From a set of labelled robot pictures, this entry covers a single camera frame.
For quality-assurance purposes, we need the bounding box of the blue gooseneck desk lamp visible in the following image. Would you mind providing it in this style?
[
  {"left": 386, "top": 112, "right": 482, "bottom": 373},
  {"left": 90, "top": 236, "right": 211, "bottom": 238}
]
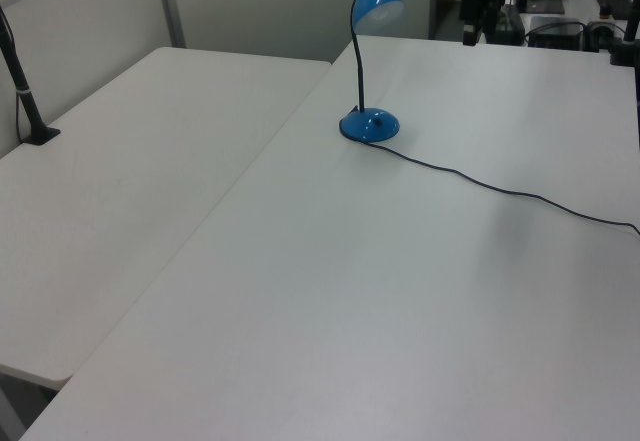
[{"left": 339, "top": 0, "right": 406, "bottom": 144}]

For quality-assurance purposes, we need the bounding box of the black camera stand pole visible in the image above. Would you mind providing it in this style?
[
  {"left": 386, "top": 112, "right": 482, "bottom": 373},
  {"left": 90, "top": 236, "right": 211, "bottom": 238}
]
[{"left": 0, "top": 4, "right": 62, "bottom": 148}]

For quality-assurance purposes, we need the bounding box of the grey metal partition post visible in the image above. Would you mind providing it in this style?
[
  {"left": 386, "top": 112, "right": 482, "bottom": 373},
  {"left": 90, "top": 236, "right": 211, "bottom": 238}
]
[{"left": 151, "top": 0, "right": 187, "bottom": 50}]

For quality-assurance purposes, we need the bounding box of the black equipment rack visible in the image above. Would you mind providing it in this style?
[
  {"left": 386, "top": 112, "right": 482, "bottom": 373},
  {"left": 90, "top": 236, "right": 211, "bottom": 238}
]
[{"left": 461, "top": 0, "right": 527, "bottom": 46}]

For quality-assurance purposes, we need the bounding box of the black pole with table clamp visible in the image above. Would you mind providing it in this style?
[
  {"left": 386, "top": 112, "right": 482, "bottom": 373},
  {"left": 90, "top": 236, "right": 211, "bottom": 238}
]
[{"left": 606, "top": 0, "right": 640, "bottom": 68}]

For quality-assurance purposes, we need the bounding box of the black lamp power cable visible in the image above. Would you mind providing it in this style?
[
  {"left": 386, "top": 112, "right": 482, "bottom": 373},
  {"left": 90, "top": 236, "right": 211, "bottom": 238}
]
[{"left": 358, "top": 139, "right": 640, "bottom": 237}]

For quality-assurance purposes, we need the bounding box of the black electronics box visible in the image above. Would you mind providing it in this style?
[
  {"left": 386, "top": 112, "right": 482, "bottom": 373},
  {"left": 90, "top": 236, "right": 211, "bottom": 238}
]
[{"left": 524, "top": 14, "right": 587, "bottom": 50}]

